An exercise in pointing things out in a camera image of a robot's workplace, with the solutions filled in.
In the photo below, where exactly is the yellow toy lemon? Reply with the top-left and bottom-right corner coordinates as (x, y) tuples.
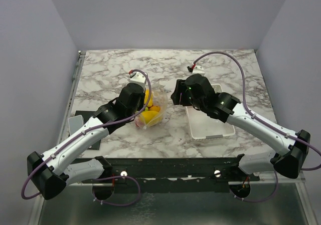
(144, 89), (153, 108)

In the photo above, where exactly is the yellow toy banana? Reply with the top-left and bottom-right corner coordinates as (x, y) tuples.
(139, 111), (158, 124)

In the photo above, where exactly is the clear dotted zip bag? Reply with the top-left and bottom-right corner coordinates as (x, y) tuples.
(134, 83), (168, 130)

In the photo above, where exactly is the white perforated basket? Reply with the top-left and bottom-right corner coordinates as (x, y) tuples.
(185, 84), (236, 140)

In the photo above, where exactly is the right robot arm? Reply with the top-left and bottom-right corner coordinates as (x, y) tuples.
(171, 74), (310, 180)

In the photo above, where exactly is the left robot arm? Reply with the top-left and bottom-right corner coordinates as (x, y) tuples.
(27, 82), (145, 200)

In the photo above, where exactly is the grey rectangular box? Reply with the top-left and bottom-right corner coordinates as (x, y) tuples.
(68, 115), (84, 136)

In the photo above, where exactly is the purple cable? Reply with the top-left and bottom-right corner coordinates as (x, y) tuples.
(193, 51), (321, 171)
(91, 176), (141, 207)
(233, 171), (279, 203)
(21, 69), (152, 200)

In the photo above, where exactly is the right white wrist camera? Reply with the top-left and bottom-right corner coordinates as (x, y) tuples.
(187, 63), (205, 76)

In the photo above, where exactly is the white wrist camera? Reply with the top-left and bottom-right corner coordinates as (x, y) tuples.
(187, 63), (205, 76)
(129, 70), (147, 88)

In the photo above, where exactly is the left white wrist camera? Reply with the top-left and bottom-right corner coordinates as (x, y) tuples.
(129, 70), (147, 88)

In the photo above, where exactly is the black metal base rail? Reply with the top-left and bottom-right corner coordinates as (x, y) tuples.
(75, 154), (261, 194)

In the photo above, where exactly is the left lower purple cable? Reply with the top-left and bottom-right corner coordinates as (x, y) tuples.
(91, 176), (141, 207)

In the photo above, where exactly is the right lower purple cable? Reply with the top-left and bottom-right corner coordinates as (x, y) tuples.
(233, 171), (279, 203)

